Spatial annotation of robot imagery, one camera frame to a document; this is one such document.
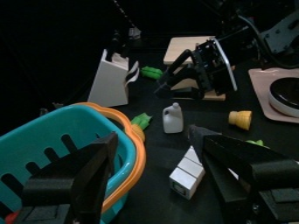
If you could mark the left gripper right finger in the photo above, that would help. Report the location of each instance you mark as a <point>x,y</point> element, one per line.
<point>241,169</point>

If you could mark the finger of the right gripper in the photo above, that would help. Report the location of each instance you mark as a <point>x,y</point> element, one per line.
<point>183,93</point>
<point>177,65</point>

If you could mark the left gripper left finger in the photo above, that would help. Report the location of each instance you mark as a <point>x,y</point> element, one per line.
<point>82,175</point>

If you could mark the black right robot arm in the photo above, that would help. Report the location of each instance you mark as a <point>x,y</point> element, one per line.
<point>281,35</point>

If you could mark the green toy pea pod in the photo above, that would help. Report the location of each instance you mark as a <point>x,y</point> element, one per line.
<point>151,72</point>

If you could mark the white toy milk jug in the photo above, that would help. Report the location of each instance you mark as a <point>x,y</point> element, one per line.
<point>173,118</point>

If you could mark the green toy star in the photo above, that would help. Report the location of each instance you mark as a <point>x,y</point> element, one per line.
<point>255,142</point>

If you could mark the white rectangular toy box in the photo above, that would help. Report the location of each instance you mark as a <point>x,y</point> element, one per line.
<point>187,175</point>

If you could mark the pink tray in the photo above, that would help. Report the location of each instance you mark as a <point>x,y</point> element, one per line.
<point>261,87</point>

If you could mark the green toy vegetable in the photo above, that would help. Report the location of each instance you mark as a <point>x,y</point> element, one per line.
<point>141,124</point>

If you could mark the teal basket orange rim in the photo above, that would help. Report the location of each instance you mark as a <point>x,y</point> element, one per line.
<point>58,125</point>

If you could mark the grey frame corner bracket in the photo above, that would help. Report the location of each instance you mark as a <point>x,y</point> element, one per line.
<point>135,32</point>

